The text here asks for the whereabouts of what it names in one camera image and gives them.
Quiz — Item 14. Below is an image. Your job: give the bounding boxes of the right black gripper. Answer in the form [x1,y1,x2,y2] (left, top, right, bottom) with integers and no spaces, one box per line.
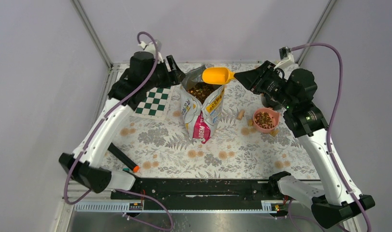
[234,60,296,109]

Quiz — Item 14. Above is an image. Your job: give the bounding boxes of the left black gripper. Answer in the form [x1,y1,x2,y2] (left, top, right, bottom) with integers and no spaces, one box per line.
[144,55,186,91]

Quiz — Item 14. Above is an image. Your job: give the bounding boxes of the yellow plastic scoop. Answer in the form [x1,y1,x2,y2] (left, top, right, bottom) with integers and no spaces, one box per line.
[202,67,235,85]

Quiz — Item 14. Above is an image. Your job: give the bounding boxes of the cat food bag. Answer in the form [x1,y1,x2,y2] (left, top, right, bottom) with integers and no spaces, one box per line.
[180,65,225,144]

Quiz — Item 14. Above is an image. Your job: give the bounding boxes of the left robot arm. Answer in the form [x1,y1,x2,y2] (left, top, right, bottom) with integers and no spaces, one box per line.
[59,51,185,199]

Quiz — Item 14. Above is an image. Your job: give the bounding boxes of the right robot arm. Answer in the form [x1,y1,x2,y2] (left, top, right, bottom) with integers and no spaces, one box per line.
[234,61,375,229]

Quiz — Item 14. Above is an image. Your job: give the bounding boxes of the black empty bowl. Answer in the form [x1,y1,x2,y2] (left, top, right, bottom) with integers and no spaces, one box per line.
[261,94,282,111]

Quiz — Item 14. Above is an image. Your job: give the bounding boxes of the wooden cork cylinder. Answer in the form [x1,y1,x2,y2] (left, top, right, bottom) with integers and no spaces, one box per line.
[237,110,245,120]

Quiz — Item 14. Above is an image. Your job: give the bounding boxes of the green white chessboard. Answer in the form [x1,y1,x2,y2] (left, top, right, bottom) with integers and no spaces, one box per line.
[133,87,173,120]

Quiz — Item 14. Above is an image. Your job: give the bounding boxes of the pink bowl with kibble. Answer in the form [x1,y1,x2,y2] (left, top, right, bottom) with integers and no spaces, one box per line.
[252,108,281,133]

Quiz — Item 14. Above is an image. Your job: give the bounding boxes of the wooden block near bowl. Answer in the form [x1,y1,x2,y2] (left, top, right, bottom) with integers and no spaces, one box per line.
[270,129,279,137]

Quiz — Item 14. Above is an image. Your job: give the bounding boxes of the floral tablecloth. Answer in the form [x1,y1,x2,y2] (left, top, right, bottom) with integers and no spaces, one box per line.
[113,81,318,180]

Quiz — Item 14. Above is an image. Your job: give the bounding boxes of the black marker orange cap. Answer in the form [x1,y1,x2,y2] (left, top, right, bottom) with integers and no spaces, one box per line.
[108,143,140,173]

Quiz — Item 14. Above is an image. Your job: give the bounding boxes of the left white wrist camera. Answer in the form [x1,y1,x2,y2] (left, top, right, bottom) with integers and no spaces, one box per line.
[139,40,164,63]

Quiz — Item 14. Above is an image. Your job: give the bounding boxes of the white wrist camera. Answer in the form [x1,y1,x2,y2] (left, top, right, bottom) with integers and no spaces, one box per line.
[139,40,164,63]
[275,47,295,70]

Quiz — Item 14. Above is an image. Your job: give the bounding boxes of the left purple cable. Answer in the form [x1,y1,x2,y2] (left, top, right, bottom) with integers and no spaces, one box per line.
[63,31,159,205]

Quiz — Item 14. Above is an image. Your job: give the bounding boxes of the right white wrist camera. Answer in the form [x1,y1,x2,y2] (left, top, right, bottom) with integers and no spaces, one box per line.
[275,47,295,70]

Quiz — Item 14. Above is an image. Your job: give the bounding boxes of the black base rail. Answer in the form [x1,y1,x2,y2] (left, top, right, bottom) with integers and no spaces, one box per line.
[111,178,291,212]

